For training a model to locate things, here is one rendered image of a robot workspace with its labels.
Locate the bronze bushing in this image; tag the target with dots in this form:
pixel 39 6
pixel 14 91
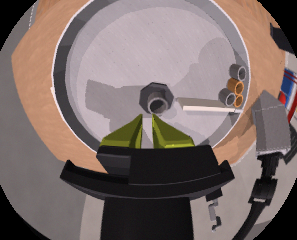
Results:
pixel 238 101
pixel 235 86

